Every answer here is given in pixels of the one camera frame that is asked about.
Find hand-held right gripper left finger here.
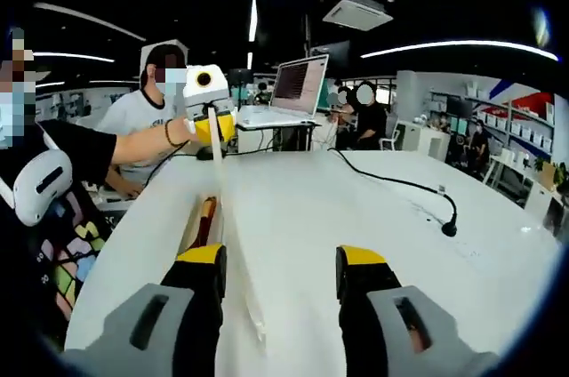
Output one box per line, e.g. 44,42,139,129
61,243,228,377

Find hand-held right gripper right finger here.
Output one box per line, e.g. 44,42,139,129
335,245,501,377

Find brown wooden spoon utensil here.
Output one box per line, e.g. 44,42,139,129
196,196,220,250

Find person's left hand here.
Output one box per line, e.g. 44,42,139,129
171,117,197,146

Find black computer mouse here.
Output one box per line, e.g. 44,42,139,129
196,145,227,163

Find open silver laptop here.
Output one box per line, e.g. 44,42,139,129
236,52,332,131

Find black hanging monitor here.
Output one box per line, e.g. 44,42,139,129
309,40,353,68

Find white chest-worn device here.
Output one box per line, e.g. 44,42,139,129
12,148,75,228

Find white ceiling air conditioner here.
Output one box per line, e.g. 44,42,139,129
321,0,395,33

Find white storage shelf with boxes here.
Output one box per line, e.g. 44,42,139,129
428,77,557,156

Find black bead bracelet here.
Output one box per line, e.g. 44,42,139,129
164,118,180,149

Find black gooseneck microphone cable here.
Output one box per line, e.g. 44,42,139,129
327,147,460,238

